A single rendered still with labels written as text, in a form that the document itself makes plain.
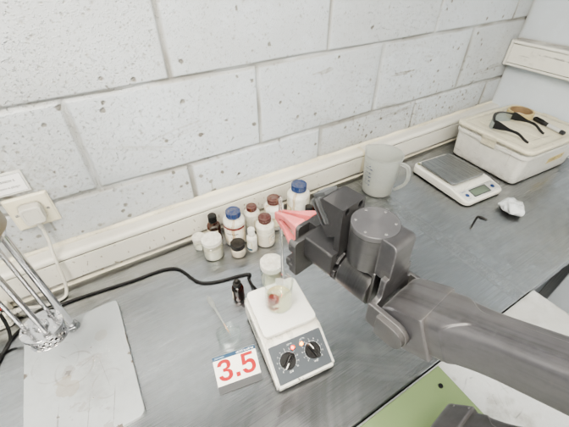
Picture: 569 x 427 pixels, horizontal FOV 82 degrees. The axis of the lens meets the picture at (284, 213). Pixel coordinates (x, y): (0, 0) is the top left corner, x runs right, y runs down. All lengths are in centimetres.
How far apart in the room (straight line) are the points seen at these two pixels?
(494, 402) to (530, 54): 134
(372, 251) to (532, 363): 17
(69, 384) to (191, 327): 25
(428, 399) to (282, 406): 27
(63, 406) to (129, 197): 47
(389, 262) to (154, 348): 60
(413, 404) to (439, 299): 34
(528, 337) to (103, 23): 81
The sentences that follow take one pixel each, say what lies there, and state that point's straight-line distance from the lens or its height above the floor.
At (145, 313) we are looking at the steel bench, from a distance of 90.
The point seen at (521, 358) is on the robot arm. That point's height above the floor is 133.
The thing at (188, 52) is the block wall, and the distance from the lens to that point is 85.
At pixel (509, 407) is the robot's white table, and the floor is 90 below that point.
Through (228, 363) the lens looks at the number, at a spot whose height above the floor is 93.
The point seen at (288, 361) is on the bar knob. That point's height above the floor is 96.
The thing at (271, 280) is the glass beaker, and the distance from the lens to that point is 72.
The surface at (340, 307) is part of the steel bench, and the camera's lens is 85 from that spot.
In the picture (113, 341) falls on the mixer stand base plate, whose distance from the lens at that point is 87.
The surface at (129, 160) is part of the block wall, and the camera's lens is 89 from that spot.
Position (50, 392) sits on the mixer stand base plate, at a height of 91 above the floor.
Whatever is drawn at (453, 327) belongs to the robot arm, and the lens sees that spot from 38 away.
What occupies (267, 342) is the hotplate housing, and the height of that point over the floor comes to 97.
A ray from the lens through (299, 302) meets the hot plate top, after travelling 74.
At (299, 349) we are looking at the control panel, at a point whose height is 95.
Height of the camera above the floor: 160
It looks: 40 degrees down
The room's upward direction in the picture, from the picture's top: straight up
